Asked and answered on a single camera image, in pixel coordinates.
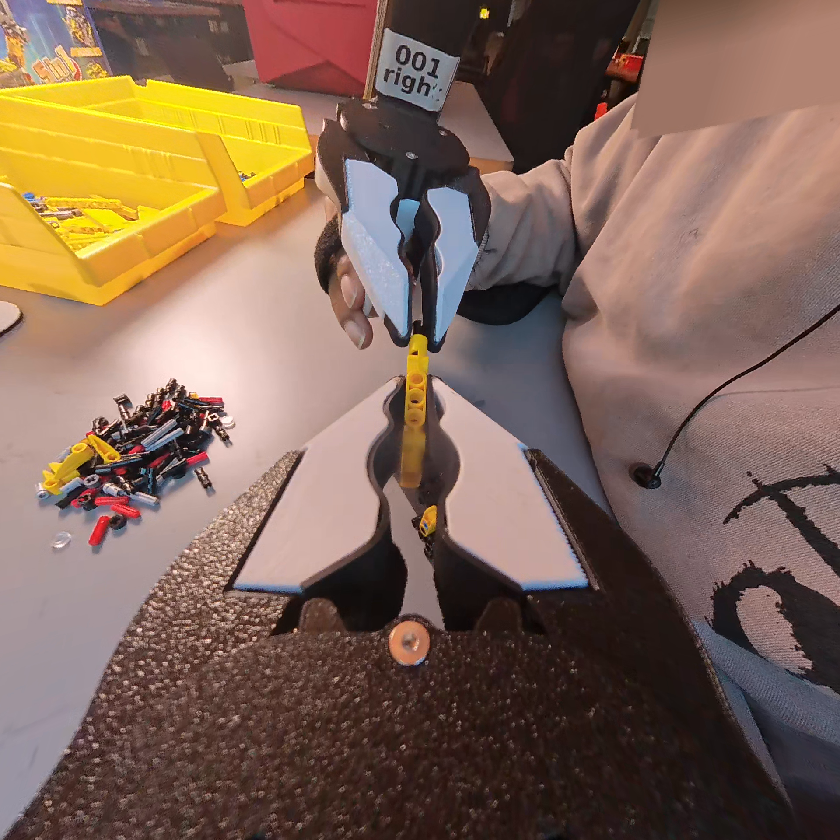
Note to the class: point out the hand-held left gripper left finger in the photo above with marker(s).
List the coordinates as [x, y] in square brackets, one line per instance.
[315, 512]

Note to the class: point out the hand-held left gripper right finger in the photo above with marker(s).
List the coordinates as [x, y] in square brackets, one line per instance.
[512, 512]

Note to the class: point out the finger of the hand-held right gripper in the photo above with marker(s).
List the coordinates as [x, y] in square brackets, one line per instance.
[374, 236]
[453, 249]

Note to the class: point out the small yellow pinned assembly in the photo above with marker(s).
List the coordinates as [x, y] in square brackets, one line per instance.
[415, 426]

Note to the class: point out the pile of small building parts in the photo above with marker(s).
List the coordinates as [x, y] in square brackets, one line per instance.
[131, 459]

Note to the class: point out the heap of mixed building parts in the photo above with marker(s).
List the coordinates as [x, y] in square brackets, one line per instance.
[85, 216]

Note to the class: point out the person's right forearm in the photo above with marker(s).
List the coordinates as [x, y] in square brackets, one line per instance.
[525, 223]

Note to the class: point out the grey desk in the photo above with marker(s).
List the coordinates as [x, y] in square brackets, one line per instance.
[229, 341]

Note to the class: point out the person's right hand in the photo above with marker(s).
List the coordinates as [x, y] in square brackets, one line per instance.
[351, 308]

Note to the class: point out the wood edged side table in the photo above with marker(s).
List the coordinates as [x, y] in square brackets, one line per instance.
[472, 124]

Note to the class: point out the black armrest pad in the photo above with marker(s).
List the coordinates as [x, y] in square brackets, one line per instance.
[499, 307]

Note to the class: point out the yellow black toy robot body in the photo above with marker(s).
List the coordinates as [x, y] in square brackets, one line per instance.
[426, 525]

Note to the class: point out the red felt bag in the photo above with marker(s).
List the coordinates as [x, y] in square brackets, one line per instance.
[308, 39]

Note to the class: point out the dark chair back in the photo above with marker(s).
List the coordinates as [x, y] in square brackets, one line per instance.
[558, 79]

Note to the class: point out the person's beige sweatshirt torso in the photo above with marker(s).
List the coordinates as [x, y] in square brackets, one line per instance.
[689, 361]

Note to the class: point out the clear round stud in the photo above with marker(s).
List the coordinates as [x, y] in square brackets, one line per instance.
[61, 539]

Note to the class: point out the white printed mat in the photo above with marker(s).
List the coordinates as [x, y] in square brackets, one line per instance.
[10, 318]

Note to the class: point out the robot kit box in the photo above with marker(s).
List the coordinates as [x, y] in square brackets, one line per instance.
[52, 39]

